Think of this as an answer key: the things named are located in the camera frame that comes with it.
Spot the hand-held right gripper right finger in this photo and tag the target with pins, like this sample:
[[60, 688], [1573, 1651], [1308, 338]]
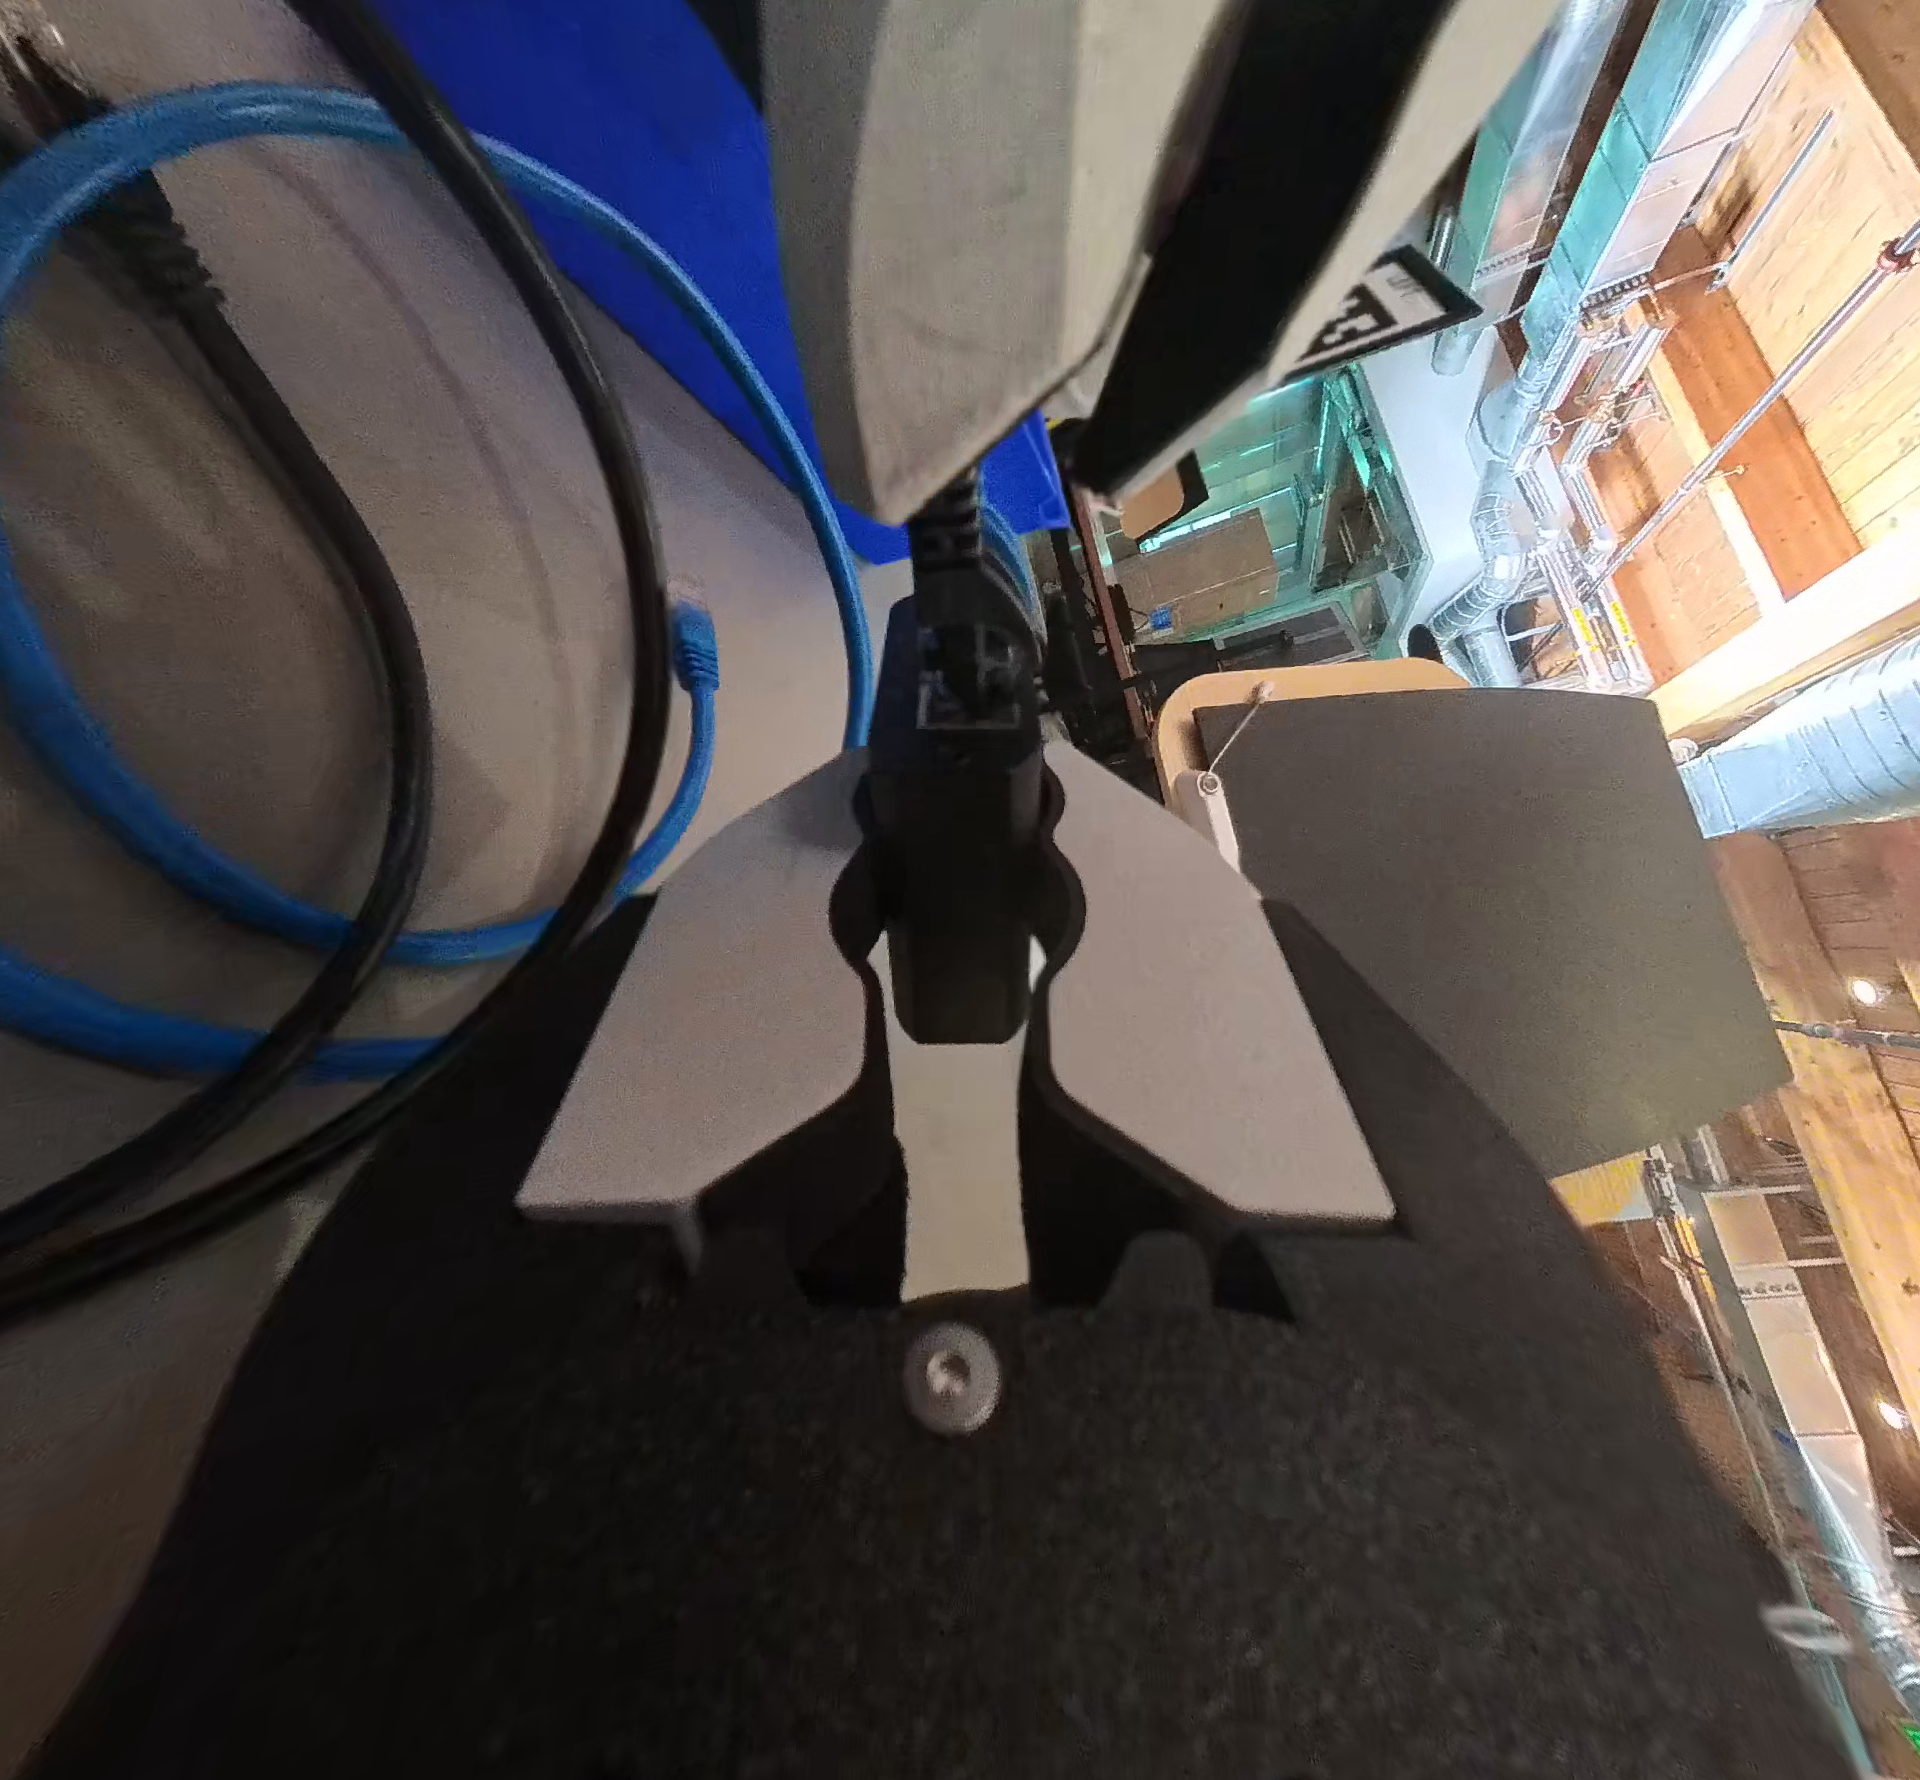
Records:
[[1201, 1029]]

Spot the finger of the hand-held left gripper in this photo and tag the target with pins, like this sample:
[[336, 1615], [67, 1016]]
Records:
[[1515, 10], [960, 160]]

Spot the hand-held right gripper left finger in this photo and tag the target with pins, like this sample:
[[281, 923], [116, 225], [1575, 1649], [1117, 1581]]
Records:
[[720, 1029]]

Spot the black ethernet adapter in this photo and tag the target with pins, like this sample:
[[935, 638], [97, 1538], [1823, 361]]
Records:
[[960, 911]]

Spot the blue plastic bin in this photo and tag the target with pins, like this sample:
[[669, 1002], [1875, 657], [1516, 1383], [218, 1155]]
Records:
[[599, 160]]

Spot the black white marker tag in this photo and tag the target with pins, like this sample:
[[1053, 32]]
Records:
[[1374, 318]]

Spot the silver ribbed ventilation duct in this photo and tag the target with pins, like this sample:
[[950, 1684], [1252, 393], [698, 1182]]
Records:
[[1816, 744]]

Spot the silver rectangular ventilation duct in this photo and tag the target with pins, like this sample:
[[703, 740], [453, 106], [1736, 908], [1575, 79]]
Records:
[[1800, 1391]]

